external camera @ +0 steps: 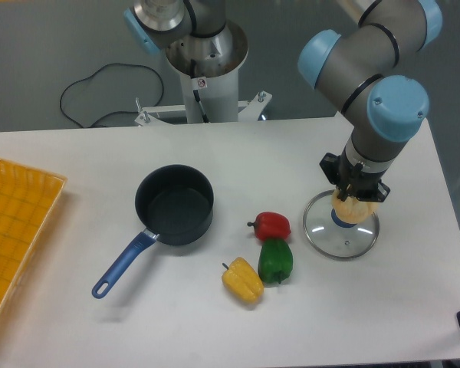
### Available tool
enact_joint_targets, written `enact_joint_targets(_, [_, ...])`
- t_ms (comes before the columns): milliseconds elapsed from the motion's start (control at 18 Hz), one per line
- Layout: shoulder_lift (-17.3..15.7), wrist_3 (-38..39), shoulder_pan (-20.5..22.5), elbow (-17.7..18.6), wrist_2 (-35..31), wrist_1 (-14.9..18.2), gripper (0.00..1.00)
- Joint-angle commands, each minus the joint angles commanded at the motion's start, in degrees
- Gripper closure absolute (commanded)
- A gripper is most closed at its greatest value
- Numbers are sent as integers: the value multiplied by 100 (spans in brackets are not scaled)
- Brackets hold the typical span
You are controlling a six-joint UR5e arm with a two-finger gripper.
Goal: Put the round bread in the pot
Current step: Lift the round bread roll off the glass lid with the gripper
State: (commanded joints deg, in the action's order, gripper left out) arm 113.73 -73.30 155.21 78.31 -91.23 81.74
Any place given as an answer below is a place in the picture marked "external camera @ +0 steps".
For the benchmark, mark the red bell pepper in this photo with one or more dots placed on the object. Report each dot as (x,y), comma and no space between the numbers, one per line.
(270,225)

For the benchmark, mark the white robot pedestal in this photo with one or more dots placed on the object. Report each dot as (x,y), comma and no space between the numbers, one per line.
(208,73)

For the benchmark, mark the round beige bread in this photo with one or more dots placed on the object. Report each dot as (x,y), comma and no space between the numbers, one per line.
(352,211)

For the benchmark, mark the yellow bell pepper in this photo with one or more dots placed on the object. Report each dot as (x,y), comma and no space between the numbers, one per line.
(242,281)

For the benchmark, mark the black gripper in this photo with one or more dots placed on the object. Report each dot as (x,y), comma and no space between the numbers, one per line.
(352,180)

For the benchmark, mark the glass lid blue knob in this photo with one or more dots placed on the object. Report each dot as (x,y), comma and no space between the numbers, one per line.
(334,238)

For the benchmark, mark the yellow plastic basket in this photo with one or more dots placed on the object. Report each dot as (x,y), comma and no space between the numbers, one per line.
(27,199)

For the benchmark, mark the green bell pepper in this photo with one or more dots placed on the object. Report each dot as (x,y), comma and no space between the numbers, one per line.
(275,262)

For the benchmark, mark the dark pot blue handle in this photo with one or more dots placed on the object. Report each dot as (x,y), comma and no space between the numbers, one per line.
(175,204)

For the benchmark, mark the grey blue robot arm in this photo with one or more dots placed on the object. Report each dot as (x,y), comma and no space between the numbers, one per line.
(386,111)

